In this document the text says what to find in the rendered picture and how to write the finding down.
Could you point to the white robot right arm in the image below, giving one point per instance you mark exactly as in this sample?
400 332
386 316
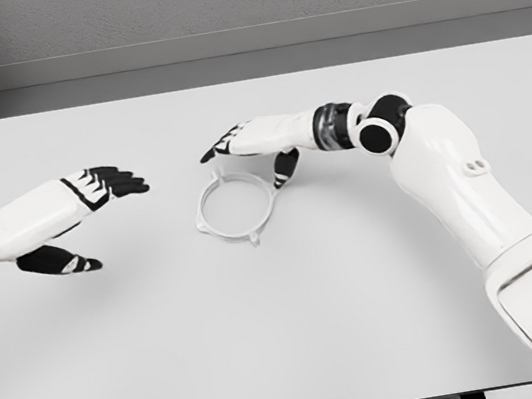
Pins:
443 166

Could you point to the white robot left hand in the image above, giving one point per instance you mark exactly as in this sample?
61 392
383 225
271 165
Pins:
45 209

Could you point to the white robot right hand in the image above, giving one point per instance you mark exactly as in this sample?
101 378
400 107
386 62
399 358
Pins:
261 134

